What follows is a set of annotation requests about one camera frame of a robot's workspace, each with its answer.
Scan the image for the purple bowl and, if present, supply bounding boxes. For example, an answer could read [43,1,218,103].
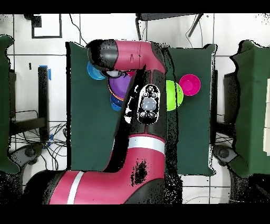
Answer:
[108,74,134,100]

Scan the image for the dark blue bowl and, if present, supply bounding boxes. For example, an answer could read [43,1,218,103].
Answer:
[109,95,124,112]

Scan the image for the light green bowl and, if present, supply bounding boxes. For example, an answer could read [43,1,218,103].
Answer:
[166,80,184,112]

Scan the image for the dark green tablecloth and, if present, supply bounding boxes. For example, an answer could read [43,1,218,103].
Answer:
[66,41,217,176]

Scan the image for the light blue bowl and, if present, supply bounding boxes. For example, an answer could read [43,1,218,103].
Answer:
[86,61,107,81]

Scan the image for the red-pink bowl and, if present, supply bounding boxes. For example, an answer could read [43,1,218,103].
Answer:
[178,73,201,97]

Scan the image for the green cloth side table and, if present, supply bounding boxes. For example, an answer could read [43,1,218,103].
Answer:
[228,40,270,178]
[0,34,21,175]

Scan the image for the white boxes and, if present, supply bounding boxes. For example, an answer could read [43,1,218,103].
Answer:
[263,78,270,153]

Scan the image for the tangle of cables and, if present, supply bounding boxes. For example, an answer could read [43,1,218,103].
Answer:
[9,122,68,171]

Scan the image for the black camera tripod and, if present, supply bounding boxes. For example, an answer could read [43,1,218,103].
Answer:
[134,13,204,44]

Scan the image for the thin black floor cable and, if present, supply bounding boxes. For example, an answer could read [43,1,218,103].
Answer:
[69,13,90,47]

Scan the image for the black square frame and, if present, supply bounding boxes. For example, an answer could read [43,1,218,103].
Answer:
[31,13,63,39]

